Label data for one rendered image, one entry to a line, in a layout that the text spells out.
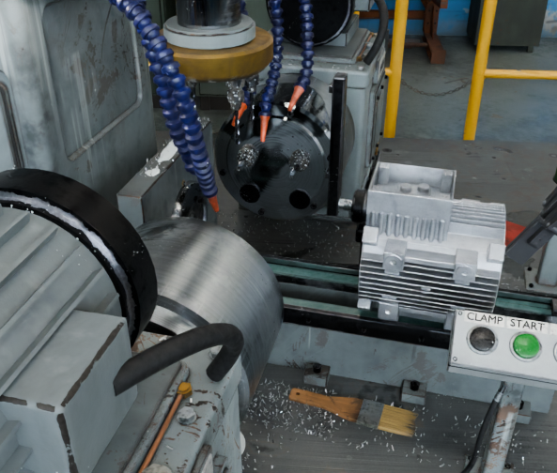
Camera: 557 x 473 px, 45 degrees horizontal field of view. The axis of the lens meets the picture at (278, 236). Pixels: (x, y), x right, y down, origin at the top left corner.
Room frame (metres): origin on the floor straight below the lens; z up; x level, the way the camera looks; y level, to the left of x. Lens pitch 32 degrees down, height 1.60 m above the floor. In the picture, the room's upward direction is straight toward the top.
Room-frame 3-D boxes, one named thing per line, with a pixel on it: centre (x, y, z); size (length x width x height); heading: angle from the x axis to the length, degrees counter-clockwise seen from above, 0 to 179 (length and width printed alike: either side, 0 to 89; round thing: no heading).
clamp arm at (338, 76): (1.06, -0.10, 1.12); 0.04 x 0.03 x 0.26; 75
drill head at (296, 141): (1.28, -0.03, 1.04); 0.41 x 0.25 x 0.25; 165
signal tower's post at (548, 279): (1.11, -0.54, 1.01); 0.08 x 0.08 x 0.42; 75
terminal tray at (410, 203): (0.89, -0.20, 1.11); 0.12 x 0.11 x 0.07; 75
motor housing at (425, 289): (0.88, -0.24, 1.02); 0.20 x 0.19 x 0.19; 75
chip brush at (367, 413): (0.77, -0.12, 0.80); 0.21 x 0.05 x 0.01; 71
